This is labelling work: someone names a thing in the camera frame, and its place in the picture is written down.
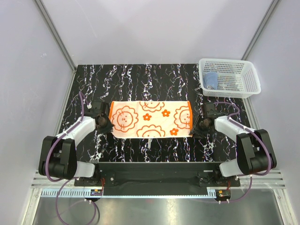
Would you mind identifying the light blue towel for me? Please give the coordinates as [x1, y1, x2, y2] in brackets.
[203, 72, 218, 90]

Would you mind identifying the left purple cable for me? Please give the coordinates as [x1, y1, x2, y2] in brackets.
[45, 91, 101, 225]

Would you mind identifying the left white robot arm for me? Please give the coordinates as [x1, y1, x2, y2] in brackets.
[38, 101, 113, 186]

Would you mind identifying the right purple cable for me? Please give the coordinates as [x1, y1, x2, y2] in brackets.
[212, 101, 276, 204]

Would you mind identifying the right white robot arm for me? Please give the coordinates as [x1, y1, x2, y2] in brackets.
[190, 102, 277, 186]

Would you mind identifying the orange white patterned towel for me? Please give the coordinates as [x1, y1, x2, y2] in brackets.
[109, 101, 193, 139]

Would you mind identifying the aluminium rail frame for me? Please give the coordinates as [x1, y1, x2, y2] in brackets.
[30, 171, 285, 199]

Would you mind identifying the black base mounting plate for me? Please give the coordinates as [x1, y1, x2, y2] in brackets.
[75, 162, 240, 188]

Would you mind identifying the purple cable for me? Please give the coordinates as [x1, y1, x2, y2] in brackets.
[45, 91, 101, 225]
[212, 101, 276, 204]

